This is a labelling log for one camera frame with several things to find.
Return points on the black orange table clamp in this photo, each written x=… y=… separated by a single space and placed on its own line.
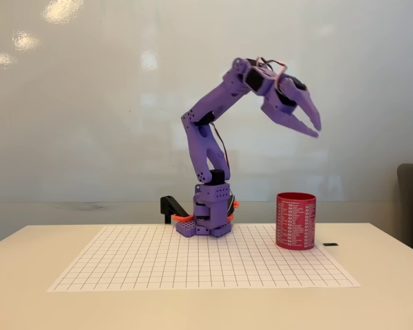
x=168 y=205
x=235 y=205

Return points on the purple robot arm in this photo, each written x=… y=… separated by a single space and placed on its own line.
x=200 y=151

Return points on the small flat black object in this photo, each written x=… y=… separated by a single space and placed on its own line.
x=330 y=244

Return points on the red cup white print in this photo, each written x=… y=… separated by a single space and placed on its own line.
x=296 y=223

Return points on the white grid paper mat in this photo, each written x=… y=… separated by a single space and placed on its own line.
x=141 y=261

